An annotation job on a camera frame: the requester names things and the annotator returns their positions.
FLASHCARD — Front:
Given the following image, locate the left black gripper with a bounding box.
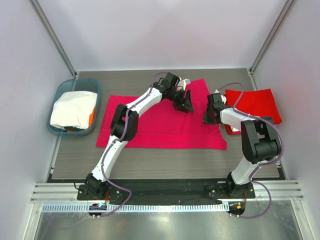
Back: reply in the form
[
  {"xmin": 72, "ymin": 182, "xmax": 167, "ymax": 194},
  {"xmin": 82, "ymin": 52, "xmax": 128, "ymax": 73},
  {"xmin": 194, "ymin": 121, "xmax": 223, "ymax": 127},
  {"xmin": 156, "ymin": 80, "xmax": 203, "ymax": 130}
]
[{"xmin": 168, "ymin": 89, "xmax": 195, "ymax": 114}]

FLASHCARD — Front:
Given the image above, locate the pink t shirt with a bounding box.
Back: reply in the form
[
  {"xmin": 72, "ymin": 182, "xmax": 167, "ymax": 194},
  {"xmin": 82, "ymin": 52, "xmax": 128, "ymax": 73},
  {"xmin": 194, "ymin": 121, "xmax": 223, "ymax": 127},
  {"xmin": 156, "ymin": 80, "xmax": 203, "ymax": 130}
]
[{"xmin": 95, "ymin": 78, "xmax": 228, "ymax": 151}]

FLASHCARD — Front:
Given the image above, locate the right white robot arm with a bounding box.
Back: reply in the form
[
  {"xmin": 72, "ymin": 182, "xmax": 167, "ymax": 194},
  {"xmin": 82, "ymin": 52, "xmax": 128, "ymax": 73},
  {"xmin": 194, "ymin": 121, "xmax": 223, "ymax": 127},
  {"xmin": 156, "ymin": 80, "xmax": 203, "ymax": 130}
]
[{"xmin": 202, "ymin": 92, "xmax": 282, "ymax": 198}]

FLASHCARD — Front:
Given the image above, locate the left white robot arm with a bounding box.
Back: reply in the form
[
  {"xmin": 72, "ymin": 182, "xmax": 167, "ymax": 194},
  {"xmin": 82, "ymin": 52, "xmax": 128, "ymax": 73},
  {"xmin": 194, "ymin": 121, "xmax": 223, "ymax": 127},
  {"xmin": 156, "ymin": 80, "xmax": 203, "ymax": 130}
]
[{"xmin": 82, "ymin": 72, "xmax": 194, "ymax": 200}]

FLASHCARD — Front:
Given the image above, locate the red folded t shirt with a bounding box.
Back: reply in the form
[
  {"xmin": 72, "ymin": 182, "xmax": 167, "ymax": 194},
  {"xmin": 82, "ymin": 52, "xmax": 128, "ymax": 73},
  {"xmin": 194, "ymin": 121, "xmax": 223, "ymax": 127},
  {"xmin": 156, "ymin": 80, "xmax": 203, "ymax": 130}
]
[{"xmin": 224, "ymin": 88, "xmax": 282, "ymax": 135}]

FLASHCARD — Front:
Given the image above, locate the orange t shirt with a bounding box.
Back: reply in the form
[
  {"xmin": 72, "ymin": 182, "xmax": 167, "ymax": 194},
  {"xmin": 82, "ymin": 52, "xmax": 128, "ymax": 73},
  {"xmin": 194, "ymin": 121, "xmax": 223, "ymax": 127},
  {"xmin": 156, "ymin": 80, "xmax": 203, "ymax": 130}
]
[{"xmin": 64, "ymin": 107, "xmax": 96, "ymax": 133}]

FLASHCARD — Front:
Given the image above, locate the teal plastic basket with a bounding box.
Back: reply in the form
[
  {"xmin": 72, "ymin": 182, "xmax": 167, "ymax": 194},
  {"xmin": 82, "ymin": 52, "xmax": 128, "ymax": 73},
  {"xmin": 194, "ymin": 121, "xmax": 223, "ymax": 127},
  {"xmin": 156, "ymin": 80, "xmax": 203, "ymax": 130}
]
[{"xmin": 47, "ymin": 78, "xmax": 102, "ymax": 138}]

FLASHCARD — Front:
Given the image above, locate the white crumpled t shirt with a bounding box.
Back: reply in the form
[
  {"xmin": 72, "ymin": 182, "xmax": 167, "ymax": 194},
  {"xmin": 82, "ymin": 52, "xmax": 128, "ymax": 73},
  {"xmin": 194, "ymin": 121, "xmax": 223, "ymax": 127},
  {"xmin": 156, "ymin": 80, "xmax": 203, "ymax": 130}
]
[{"xmin": 49, "ymin": 91, "xmax": 98, "ymax": 130}]

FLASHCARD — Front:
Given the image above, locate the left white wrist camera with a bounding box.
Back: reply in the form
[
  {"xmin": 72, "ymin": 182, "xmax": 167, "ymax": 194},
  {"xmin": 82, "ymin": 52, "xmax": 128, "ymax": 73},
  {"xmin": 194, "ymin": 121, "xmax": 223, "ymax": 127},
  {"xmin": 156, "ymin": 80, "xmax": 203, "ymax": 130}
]
[{"xmin": 176, "ymin": 78, "xmax": 191, "ymax": 91}]

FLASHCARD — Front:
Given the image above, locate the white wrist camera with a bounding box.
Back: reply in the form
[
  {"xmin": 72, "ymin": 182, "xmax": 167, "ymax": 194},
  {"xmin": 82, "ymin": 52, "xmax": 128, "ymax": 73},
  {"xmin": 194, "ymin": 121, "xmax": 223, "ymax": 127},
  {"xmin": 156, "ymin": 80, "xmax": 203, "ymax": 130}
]
[
  {"xmin": 214, "ymin": 89, "xmax": 227, "ymax": 103},
  {"xmin": 176, "ymin": 78, "xmax": 191, "ymax": 91}
]

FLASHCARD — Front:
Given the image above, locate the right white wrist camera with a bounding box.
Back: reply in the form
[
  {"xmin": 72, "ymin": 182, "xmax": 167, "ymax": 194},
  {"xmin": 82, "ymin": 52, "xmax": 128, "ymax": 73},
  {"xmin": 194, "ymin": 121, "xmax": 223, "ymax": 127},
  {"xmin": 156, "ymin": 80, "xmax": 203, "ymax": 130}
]
[{"xmin": 214, "ymin": 89, "xmax": 227, "ymax": 103}]

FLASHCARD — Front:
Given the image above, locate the aluminium rail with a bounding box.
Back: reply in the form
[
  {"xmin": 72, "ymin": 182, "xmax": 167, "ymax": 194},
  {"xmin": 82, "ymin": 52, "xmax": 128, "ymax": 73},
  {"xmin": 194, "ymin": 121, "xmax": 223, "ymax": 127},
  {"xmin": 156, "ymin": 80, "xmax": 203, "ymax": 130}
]
[{"xmin": 30, "ymin": 180, "xmax": 304, "ymax": 203}]

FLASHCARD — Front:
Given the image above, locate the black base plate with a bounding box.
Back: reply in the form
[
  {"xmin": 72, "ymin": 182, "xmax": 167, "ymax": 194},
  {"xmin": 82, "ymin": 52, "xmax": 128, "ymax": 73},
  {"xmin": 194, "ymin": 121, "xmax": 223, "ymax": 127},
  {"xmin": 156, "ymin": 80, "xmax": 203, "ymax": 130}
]
[{"xmin": 76, "ymin": 178, "xmax": 256, "ymax": 206}]

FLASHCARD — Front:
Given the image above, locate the white slotted cable duct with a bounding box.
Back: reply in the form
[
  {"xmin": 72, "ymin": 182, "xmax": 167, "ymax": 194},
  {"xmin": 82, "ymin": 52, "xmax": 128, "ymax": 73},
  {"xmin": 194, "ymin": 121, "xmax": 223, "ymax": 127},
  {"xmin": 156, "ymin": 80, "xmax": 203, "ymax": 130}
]
[{"xmin": 42, "ymin": 202, "xmax": 229, "ymax": 214}]

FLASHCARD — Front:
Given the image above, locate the right aluminium frame post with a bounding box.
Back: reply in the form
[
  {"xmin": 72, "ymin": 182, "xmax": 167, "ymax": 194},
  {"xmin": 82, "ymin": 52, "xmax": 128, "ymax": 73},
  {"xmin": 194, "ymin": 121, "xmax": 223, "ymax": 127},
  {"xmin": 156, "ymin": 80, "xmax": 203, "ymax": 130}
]
[{"xmin": 249, "ymin": 0, "xmax": 296, "ymax": 73}]

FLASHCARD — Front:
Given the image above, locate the aluminium frame post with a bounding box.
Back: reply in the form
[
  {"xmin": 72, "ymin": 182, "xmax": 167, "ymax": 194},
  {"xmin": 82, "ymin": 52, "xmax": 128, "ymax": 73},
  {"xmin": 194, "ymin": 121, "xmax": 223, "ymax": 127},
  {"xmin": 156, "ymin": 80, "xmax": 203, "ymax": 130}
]
[
  {"xmin": 249, "ymin": 0, "xmax": 296, "ymax": 73},
  {"xmin": 29, "ymin": 0, "xmax": 77, "ymax": 79}
]

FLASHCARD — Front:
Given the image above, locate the left aluminium frame post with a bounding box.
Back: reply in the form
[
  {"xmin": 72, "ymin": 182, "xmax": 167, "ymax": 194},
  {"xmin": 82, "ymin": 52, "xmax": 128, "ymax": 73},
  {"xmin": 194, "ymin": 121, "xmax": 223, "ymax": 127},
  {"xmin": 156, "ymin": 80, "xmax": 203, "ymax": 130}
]
[{"xmin": 29, "ymin": 0, "xmax": 77, "ymax": 79}]

